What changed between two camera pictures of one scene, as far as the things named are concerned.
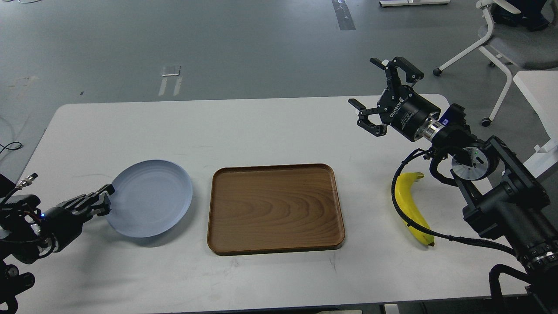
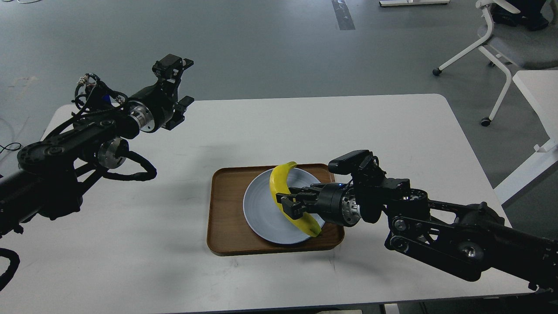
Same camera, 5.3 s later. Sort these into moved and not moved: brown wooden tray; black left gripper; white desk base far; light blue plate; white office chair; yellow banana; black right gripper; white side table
Moved: light blue plate; yellow banana; black left gripper; black right gripper
Not moved: white desk base far; white side table; brown wooden tray; white office chair
